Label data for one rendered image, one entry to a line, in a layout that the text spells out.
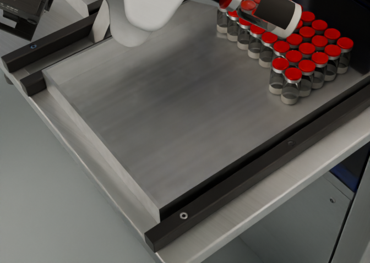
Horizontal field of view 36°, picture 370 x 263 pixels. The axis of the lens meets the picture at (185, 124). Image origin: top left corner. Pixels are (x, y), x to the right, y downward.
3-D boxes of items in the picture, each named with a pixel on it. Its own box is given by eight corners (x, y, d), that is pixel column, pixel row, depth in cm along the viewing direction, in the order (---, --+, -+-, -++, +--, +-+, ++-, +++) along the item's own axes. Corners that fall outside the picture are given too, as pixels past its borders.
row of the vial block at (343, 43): (260, 4, 84) (262, -22, 81) (351, 69, 75) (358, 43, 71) (249, 10, 84) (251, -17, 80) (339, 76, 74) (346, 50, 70)
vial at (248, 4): (307, 1, 33) (244, -30, 32) (295, 35, 33) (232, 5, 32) (290, 10, 36) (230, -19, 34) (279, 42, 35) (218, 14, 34)
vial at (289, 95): (289, 90, 73) (293, 64, 69) (301, 100, 71) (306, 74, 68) (276, 98, 72) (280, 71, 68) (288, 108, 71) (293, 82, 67)
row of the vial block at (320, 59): (237, 16, 83) (238, -11, 79) (326, 84, 73) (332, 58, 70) (225, 21, 82) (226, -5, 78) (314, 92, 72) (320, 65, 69)
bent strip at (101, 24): (112, 27, 82) (107, -7, 78) (123, 37, 81) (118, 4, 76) (25, 69, 77) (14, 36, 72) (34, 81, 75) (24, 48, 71)
